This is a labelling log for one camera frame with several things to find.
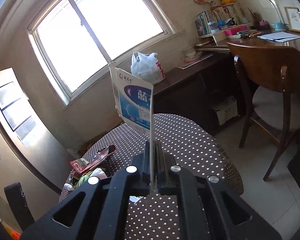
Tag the green wrapper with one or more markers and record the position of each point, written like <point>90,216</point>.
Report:
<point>83,178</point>

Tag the pink box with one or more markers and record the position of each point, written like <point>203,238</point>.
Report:
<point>233,32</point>

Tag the grey printed sheet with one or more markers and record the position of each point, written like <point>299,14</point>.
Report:
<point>26,130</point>
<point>6,95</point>
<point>15,116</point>

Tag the stack of bowls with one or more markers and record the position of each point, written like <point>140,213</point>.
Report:
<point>190,53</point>

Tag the teal desk lamp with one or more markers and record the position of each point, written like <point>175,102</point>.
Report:
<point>278,25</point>

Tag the white desk shelf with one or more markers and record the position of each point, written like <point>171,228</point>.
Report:
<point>215,36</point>

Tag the brown wooden chair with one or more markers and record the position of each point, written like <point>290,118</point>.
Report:
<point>259,62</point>

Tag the red snack wrapper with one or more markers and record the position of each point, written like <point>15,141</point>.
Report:
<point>95,161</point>

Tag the table with brown patterned cloth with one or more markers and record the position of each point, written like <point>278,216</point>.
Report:
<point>190,142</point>

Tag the small white bottle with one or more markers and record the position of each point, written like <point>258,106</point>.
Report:
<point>68,186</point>

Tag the white storage box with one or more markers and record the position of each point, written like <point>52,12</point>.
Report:
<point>225,110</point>

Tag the blue and white carton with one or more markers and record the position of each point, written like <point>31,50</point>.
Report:
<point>132,105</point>

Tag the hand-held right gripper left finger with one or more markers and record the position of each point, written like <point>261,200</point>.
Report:
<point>148,160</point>

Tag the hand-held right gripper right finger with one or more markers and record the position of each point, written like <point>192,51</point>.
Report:
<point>159,160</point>

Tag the silver refrigerator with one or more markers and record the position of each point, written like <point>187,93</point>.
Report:
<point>40,160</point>

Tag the white framed window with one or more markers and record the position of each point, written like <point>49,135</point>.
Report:
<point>90,30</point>

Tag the row of books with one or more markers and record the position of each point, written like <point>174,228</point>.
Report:
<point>226,12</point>

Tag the wooden picture frame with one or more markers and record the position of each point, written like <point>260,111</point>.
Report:
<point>293,18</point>

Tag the dark wooden desk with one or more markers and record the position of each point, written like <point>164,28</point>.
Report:
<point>190,85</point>

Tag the white plastic bag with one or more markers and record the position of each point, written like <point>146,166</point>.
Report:
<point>146,66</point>

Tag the white papers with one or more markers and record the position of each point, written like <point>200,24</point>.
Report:
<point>279,36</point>

